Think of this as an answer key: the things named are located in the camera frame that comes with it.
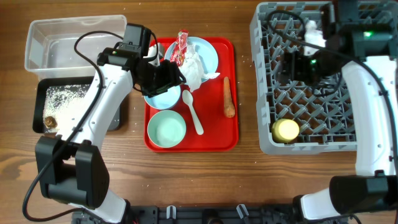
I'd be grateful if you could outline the left black cable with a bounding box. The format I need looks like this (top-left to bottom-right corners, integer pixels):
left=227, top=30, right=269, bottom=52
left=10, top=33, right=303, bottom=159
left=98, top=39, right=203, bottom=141
left=22, top=30, right=125, bottom=222

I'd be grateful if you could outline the light green bowl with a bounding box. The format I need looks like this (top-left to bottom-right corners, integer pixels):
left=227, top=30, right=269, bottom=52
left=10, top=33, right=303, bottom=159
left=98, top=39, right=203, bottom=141
left=147, top=110, right=187, bottom=148

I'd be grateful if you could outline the yellow plastic cup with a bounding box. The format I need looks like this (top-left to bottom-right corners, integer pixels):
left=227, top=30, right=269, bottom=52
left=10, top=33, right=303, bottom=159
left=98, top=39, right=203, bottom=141
left=271, top=119, right=300, bottom=143

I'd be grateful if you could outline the orange carrot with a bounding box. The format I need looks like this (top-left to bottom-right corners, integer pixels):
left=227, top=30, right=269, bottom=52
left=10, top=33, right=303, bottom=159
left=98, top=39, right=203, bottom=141
left=223, top=77, right=236, bottom=118

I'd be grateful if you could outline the pile of white rice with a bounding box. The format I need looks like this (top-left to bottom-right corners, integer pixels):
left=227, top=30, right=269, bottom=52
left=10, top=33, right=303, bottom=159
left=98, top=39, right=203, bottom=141
left=43, top=84, right=90, bottom=133

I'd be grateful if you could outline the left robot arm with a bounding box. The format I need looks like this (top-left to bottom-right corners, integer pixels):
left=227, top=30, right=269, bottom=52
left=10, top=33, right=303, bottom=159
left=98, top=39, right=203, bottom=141
left=32, top=24, right=186, bottom=223

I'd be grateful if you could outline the red serving tray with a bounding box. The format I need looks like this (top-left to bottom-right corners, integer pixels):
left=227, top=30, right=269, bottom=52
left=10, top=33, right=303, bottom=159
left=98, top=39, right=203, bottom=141
left=144, top=37, right=239, bottom=153

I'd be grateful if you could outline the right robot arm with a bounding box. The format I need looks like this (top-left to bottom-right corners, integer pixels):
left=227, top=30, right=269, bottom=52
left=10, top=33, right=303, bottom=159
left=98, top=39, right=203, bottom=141
left=277, top=1, right=397, bottom=220

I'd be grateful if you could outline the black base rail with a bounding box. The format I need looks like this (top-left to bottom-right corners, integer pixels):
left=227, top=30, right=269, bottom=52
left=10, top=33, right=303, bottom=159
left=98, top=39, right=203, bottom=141
left=72, top=204, right=348, bottom=224

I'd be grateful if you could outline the white plastic spoon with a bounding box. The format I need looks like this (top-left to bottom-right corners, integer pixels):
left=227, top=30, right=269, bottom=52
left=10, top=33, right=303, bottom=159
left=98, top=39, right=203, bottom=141
left=182, top=90, right=204, bottom=135

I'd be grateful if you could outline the black plastic tray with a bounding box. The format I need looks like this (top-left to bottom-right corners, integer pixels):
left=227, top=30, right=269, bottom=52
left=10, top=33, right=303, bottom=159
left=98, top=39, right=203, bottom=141
left=32, top=75, right=122, bottom=135

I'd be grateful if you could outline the light blue plate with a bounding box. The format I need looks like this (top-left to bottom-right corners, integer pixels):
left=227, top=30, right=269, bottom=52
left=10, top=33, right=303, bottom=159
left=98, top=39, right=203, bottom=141
left=164, top=36, right=218, bottom=83

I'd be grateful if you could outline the brown chocolate pastry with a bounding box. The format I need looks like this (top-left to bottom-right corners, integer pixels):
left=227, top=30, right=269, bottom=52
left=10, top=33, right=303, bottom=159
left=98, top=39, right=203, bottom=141
left=44, top=116, right=58, bottom=129

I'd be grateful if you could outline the light blue bowl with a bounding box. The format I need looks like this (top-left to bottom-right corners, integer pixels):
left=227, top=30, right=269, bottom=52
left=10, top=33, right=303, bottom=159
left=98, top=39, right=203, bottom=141
left=144, top=86, right=182, bottom=110

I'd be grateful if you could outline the clear plastic bin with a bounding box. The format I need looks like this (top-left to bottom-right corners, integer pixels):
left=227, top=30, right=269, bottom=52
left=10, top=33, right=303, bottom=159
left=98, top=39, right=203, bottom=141
left=24, top=15, right=127, bottom=80

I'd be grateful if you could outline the grey dishwasher rack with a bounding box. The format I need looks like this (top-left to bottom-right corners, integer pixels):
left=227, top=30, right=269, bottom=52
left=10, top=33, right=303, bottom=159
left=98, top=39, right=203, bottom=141
left=249, top=0, right=398, bottom=156

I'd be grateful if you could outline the red snack wrapper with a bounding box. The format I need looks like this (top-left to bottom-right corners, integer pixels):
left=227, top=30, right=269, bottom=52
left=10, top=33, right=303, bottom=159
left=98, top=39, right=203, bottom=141
left=170, top=30, right=188, bottom=67

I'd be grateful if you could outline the white napkin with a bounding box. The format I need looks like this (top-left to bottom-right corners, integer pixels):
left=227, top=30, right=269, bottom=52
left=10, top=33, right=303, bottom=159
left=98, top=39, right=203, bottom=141
left=179, top=44, right=220, bottom=93

